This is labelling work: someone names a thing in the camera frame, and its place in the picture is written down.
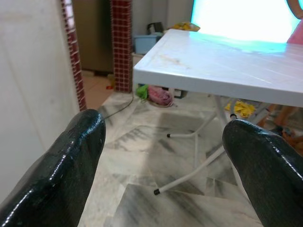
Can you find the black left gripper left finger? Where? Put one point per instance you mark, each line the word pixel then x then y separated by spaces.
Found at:
pixel 59 177

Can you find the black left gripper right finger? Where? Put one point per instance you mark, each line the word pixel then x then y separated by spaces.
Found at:
pixel 267 179

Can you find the yellow crumpled cloth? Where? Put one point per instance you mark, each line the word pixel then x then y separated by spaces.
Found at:
pixel 243 110

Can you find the green plastic bag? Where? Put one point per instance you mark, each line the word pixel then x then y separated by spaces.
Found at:
pixel 142 92

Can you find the white plastic folding table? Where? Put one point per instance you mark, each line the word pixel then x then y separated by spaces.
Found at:
pixel 213 61

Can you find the red mosaic tile pillar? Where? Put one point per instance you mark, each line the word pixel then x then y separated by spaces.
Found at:
pixel 122 47

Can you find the brown wooden cabinet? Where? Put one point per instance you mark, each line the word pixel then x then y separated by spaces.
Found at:
pixel 94 35

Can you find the person in pink shirt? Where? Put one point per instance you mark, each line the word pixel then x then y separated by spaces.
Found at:
pixel 297 35

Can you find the light blue plastic basin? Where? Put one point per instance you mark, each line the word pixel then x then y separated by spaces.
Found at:
pixel 144 43

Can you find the yellow printed bag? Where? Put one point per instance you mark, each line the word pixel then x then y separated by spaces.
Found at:
pixel 187 26

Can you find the red mosaic tile wall edge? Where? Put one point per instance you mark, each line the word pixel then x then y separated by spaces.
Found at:
pixel 73 54

